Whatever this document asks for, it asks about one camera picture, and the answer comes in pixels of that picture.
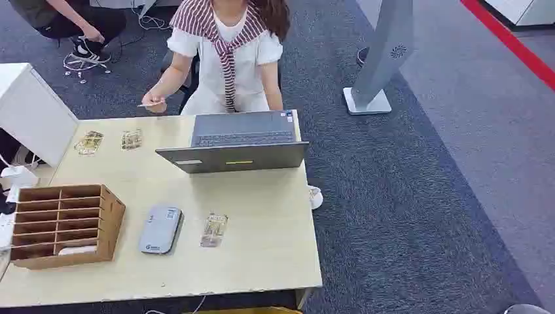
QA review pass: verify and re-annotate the grey open laptop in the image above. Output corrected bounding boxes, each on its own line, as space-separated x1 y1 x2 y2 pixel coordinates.
155 110 310 175

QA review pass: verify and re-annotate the person's white shoe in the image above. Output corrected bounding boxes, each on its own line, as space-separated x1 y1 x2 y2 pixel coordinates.
308 184 325 211

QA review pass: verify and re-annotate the clear sleeved card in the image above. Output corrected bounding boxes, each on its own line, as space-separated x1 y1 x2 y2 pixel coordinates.
200 213 229 249
73 130 105 156
120 128 143 152

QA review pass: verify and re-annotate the person seated at desk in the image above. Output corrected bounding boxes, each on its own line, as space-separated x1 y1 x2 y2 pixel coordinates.
141 0 292 116

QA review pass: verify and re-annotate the black office chair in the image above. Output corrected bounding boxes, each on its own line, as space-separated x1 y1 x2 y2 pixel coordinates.
160 51 202 115

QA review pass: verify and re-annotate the grey card reader device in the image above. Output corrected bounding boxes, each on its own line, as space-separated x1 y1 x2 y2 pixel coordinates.
138 205 185 256

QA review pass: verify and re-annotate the grey floor stand sign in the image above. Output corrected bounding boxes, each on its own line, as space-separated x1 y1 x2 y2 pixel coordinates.
342 0 416 116

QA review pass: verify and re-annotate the white card in box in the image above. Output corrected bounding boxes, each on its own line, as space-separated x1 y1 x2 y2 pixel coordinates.
57 245 98 256

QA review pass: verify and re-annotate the wooden compartment card box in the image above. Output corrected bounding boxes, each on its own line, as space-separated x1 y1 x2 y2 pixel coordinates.
10 184 126 271

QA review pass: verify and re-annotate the crouching person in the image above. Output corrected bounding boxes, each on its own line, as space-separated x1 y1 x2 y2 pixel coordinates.
9 0 128 63

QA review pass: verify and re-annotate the white cabinet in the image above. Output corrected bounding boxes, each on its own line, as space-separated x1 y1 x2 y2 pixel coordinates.
0 62 81 169

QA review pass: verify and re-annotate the white platform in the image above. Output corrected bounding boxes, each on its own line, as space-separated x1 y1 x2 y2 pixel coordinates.
483 0 555 27

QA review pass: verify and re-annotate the white cable under desk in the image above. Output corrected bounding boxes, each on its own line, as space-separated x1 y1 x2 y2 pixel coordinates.
144 295 207 314

